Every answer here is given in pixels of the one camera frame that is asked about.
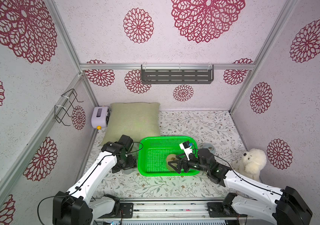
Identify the beige tea canister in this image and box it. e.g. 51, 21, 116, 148
166, 154, 179, 172

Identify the blue-grey tea canister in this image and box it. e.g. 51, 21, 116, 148
199, 143, 216, 154

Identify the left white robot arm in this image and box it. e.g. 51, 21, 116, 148
51, 135, 137, 225

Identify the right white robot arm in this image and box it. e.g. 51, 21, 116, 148
167, 149, 313, 225

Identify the green plastic basket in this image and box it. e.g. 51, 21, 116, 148
137, 136, 199, 177

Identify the green pillow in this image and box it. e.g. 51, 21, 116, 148
102, 102, 161, 145

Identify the lilac small appliance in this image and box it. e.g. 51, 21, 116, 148
91, 106, 110, 130

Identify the white plush dog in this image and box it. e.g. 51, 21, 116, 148
231, 149, 267, 181

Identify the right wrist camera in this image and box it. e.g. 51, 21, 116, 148
179, 141, 195, 161

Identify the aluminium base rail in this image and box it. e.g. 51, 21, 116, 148
94, 198, 270, 225

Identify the black wire wall rack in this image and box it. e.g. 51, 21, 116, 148
54, 88, 83, 127

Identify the grey wall shelf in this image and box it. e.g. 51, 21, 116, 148
140, 65, 214, 84

